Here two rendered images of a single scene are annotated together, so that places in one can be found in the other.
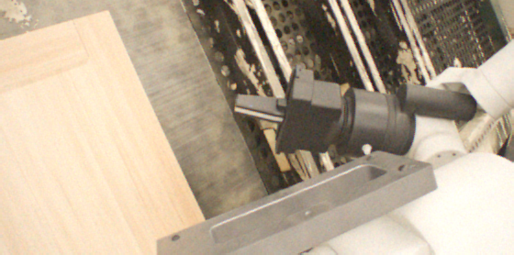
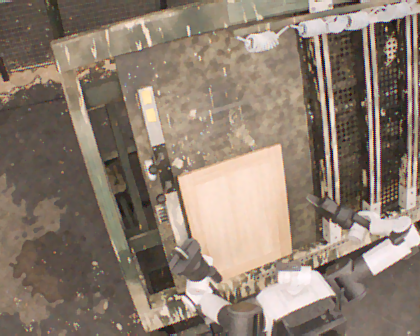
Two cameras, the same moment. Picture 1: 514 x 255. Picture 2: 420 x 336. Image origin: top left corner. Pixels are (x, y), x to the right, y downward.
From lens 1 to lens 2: 1.56 m
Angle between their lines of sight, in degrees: 33
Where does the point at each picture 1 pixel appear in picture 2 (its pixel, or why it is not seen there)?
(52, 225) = (245, 208)
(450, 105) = (363, 225)
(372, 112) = (341, 217)
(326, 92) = (332, 206)
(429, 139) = (354, 230)
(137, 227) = (267, 211)
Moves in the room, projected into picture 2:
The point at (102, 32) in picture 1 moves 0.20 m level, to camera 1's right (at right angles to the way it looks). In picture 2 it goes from (276, 152) to (321, 171)
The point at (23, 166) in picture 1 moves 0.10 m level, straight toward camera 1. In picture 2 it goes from (242, 191) to (246, 213)
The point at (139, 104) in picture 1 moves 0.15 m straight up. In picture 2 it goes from (280, 175) to (286, 156)
